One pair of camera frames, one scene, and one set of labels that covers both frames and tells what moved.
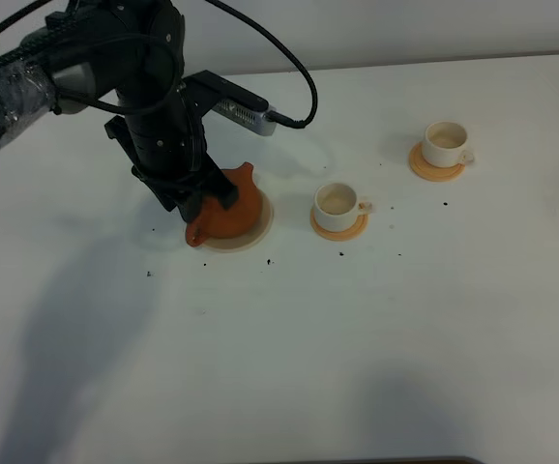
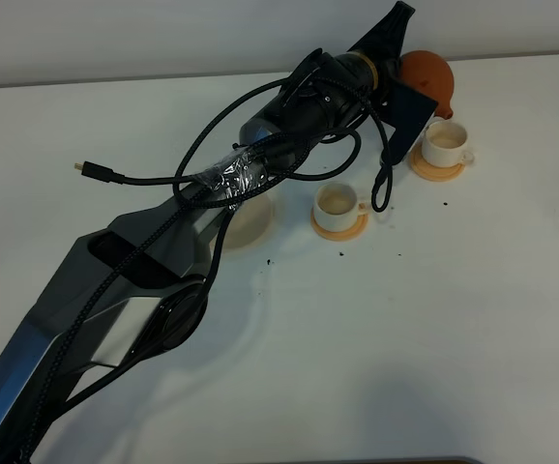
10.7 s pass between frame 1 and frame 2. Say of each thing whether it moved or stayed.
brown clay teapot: moved
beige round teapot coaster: stayed
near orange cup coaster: stayed
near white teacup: stayed
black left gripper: moved
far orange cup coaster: stayed
